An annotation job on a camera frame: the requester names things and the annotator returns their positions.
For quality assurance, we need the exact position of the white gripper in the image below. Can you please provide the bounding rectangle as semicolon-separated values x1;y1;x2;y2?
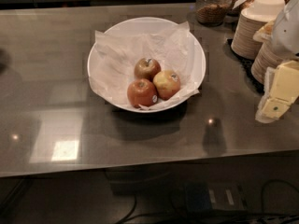
253;0;299;123

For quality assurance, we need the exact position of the yellow-red apple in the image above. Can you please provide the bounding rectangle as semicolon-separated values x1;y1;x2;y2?
153;70;180;100

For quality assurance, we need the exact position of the paper bowl stack front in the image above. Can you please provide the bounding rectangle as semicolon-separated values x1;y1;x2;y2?
251;41;283;84

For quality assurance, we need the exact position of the paper bowl stack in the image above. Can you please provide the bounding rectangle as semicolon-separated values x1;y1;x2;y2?
231;0;285;60
251;41;283;84

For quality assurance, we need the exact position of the paper bowl stack back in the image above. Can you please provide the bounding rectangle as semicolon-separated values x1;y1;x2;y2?
231;0;285;60

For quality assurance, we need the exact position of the white bowl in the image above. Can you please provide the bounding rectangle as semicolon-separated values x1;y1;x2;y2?
86;16;207;114

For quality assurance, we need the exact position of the red apple back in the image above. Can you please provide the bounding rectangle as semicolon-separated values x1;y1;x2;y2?
134;58;162;81

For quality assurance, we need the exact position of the red apple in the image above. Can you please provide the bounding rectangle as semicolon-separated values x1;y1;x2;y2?
127;78;158;108
134;58;162;81

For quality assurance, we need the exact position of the red apple front left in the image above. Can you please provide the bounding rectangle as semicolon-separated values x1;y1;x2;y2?
127;78;158;108

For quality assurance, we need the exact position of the glass jar with cereal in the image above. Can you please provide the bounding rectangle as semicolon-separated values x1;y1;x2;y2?
195;0;232;26

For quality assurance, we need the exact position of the dark box under table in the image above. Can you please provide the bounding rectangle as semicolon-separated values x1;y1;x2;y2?
184;182;248;214

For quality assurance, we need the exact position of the white paper liner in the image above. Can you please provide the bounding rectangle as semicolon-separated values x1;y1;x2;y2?
89;21;200;111

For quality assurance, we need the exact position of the black cable on floor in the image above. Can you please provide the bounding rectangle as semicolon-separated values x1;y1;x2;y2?
115;179;299;224

